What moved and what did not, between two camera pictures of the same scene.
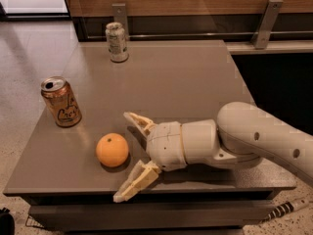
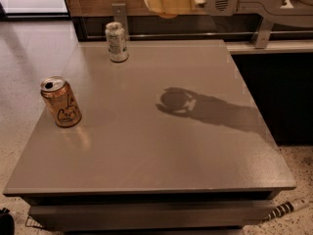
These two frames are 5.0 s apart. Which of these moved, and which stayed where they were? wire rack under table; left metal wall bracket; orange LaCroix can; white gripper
Moved: white gripper
Stayed: wire rack under table; orange LaCroix can; left metal wall bracket
